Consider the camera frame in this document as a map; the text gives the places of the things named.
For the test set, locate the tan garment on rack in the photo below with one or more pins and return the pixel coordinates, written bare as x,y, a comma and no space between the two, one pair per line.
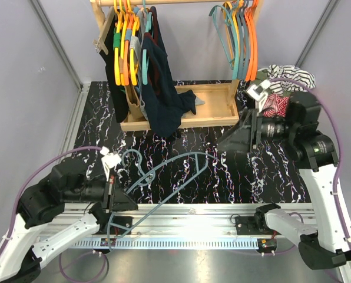
135,104

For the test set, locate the black marble mat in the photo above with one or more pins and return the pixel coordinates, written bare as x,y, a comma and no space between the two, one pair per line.
265,175

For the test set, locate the teal hanger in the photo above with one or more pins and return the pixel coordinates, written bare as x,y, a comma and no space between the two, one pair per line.
218,22

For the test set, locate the black white striped tank top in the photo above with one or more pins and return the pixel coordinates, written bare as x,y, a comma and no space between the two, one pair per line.
284,88

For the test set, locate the navy garment on rack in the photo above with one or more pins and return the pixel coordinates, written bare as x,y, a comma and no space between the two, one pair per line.
163,105

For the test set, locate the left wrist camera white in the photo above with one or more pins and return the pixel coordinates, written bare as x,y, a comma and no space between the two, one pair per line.
109,160

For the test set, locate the olive green shirt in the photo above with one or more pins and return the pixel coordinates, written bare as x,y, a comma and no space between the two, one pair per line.
262,75

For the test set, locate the red striped tank top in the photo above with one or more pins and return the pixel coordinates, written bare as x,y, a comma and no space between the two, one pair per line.
275,105

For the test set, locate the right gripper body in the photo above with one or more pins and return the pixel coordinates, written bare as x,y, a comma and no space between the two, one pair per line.
257,131

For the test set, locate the yellow hanger left group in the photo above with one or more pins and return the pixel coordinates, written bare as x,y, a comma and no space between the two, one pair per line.
120,8

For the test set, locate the orange empty hanger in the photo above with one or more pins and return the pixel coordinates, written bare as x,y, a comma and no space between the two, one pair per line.
253,60

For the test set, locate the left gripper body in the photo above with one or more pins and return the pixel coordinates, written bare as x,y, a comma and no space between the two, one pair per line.
110,187

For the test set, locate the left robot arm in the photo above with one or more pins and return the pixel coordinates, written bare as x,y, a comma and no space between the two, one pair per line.
22,256

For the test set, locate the aluminium rail base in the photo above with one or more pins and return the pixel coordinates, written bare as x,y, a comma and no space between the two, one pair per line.
225,226

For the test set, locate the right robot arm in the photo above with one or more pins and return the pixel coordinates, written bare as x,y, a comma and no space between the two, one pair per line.
317,182

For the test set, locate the blue grey hanger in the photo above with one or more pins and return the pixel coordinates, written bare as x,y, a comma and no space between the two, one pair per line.
201,160

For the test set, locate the wooden clothes rack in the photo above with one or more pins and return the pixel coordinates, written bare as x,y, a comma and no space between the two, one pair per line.
215,103

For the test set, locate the black garment on rack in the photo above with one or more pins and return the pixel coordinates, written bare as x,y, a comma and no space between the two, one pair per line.
117,93

